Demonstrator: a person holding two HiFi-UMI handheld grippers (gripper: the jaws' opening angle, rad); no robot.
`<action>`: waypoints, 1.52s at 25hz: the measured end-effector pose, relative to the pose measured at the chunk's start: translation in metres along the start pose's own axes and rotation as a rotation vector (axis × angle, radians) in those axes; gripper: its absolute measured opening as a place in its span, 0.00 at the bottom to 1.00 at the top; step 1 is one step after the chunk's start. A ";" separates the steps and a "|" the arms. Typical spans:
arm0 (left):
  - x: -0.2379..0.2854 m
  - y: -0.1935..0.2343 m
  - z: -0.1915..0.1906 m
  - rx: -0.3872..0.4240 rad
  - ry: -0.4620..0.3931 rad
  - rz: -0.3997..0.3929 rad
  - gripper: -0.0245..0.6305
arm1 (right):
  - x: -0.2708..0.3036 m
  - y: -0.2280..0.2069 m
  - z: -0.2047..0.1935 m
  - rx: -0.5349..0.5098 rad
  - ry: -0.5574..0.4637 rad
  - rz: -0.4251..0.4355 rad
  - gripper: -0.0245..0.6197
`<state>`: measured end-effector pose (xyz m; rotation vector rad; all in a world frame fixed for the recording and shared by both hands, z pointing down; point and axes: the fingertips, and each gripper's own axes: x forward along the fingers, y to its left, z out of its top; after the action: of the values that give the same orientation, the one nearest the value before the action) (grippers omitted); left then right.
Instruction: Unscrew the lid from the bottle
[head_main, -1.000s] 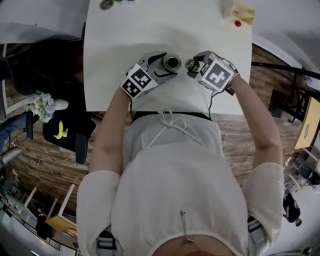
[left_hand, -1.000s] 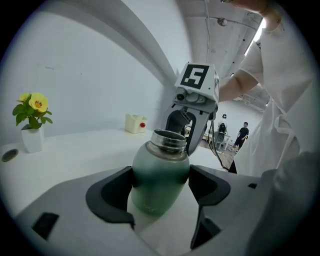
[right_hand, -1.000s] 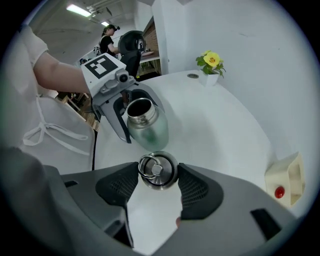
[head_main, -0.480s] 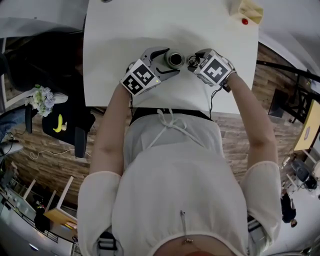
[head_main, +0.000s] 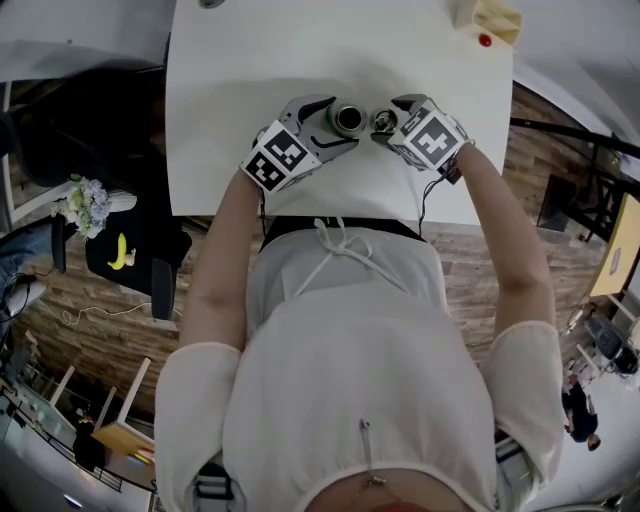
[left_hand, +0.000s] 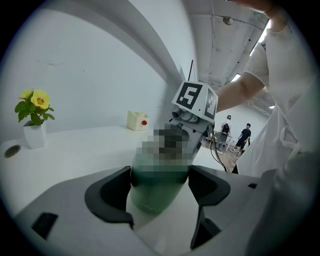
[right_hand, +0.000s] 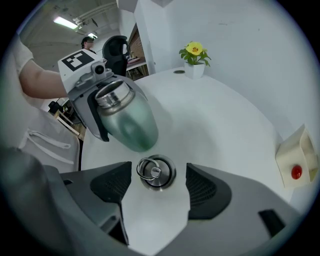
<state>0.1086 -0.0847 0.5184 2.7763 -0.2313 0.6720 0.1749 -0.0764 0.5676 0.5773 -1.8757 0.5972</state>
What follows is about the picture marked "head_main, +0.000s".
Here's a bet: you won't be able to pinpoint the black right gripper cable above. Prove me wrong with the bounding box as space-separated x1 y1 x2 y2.
417 169 456 236

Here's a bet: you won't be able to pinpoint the black mesh office chair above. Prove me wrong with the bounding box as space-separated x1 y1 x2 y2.
0 64 194 321

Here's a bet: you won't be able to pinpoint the person in white shirt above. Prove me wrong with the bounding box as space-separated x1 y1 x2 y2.
153 215 566 512

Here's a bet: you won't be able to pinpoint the person's black trousers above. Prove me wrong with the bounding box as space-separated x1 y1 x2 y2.
259 214 430 249

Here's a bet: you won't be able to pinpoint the grey harness strap buckle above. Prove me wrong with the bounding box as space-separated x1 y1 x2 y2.
493 428 524 464
192 462 236 501

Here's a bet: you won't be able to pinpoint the person's left forearm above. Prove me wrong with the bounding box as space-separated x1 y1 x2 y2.
178 167 264 351

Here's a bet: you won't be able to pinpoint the white rounded device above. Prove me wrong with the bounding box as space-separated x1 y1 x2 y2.
7 277 49 317

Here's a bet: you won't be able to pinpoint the yellow banana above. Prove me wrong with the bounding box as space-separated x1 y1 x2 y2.
107 232 131 271

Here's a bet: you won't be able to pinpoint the black metal table base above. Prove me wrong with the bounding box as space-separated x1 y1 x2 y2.
509 115 640 244

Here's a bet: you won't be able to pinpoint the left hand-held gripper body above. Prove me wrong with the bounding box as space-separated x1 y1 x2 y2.
239 106 325 194

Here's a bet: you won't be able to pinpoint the cream box with red knob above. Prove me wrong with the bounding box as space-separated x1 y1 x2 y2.
454 0 524 49

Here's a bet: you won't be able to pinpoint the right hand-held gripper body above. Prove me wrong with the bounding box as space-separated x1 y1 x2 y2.
386 99 470 174

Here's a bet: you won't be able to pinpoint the green metal cup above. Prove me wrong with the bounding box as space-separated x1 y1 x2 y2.
325 99 370 139
372 108 400 134

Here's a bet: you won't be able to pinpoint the cream floor cable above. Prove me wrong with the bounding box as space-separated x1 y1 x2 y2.
60 299 184 326

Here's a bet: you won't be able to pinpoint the yellow table with white legs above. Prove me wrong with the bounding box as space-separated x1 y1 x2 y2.
49 357 156 456

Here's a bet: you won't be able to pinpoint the flower bouquet in white vase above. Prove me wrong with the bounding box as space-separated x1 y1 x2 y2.
51 173 139 241

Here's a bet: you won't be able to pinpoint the person's right forearm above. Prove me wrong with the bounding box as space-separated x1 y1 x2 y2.
454 142 559 341

